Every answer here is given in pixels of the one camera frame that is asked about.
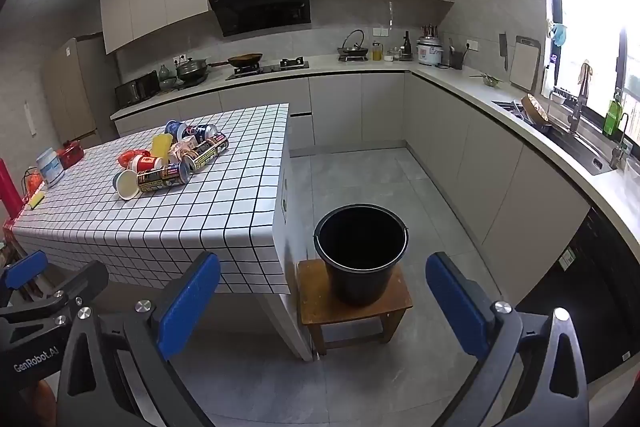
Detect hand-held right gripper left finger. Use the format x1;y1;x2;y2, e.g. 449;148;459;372
57;252;221;427

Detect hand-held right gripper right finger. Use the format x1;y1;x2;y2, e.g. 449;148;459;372
425;252;588;427

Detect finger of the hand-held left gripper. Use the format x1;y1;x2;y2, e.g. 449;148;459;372
0;261;109;334
0;251;49;297

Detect black plastic bucket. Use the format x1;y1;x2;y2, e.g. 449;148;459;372
313;204;410;307

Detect white red milk carton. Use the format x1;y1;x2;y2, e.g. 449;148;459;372
169;141;196;164

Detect large yellow sponge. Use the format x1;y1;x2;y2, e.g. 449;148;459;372
151;133;173;160

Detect person's left forearm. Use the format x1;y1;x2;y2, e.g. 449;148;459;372
22;377;58;427

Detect red cylinder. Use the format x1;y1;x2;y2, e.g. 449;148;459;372
0;158;24;220

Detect white table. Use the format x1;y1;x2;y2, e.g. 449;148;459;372
252;147;316;363

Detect white plastic tub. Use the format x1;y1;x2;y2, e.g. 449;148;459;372
36;148;66;188

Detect white paper cup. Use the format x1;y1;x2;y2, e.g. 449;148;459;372
112;169;141;201

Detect white checkered tablecloth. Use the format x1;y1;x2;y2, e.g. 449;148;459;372
11;103;292;297

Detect red kettle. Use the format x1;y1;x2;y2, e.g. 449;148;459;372
56;140;85;168

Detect black yellow can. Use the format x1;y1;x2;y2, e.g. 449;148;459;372
197;133;230;158
180;147;223;175
136;163;192;194

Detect wooden stool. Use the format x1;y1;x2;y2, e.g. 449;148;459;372
298;257;414;356

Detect black built-in oven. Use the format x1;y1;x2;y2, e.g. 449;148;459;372
515;207;640;385

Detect red paper cup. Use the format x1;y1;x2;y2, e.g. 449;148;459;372
127;156;163;172

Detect red plastic bag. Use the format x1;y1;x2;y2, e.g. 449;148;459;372
117;149;152;168

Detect beige lower cabinets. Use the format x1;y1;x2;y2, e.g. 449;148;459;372
112;69;593;308

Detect beige refrigerator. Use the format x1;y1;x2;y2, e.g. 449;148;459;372
42;38;121;148

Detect black toaster oven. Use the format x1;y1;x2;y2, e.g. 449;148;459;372
114;72;161;108

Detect kitchen sink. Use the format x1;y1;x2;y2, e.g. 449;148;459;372
492;99;616;176

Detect wooden bowl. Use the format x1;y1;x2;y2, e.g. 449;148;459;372
520;93;551;125

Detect small steel faucet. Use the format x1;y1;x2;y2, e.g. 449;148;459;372
610;113;632;168

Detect grey pot with lid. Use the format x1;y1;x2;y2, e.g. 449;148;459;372
175;57;209;82

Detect steel kitchen faucet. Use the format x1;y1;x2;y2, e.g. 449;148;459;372
567;63;593;135

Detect green soap bottle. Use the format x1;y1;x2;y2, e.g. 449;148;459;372
602;89;623;138

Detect black gas stove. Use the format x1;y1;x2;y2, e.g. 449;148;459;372
225;58;311;81

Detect black utensil holder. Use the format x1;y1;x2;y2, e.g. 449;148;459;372
447;39;465;70

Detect grey cutting board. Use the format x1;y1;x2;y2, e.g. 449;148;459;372
509;36;542;92

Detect white rice cooker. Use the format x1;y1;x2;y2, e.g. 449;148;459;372
416;34;445;68

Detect blue hanging glove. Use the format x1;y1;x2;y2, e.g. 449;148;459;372
547;21;568;48

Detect black range hood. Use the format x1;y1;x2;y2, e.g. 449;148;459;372
207;0;312;38

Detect window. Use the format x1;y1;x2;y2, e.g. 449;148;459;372
537;0;640;148

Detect wok with handle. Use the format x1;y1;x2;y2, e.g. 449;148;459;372
207;53;264;68

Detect steel pot with handle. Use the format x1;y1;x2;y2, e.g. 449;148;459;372
337;29;371;62

